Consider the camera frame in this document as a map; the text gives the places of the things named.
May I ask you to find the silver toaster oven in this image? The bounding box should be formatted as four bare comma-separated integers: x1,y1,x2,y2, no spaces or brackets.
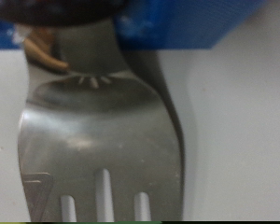
0,40,280,222

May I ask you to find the metal spatula with blue block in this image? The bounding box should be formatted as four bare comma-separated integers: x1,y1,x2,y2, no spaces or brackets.
0,0,265,222

